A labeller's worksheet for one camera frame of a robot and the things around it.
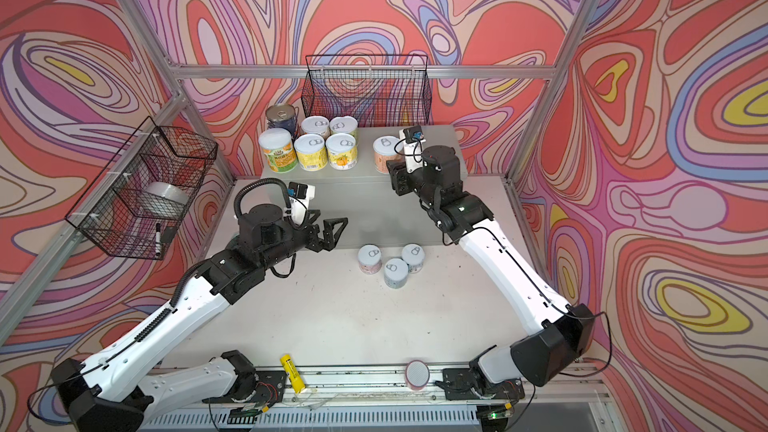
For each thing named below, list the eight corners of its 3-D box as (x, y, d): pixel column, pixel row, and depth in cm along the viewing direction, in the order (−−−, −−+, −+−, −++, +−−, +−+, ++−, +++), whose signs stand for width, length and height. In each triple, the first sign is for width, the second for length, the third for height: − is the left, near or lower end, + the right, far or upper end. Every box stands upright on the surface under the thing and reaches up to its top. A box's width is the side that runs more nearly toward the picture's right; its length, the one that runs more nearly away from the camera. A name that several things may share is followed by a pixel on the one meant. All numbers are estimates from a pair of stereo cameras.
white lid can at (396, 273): (384, 288, 92) (384, 279, 87) (384, 267, 97) (384, 257, 92) (407, 288, 92) (409, 279, 87) (406, 267, 97) (407, 257, 92)
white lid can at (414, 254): (403, 273, 95) (404, 265, 90) (402, 252, 100) (403, 243, 96) (424, 273, 95) (426, 265, 90) (422, 252, 100) (424, 243, 96)
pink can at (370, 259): (358, 274, 95) (357, 265, 90) (360, 253, 100) (358, 243, 95) (381, 274, 95) (381, 265, 90) (381, 253, 100) (381, 243, 95)
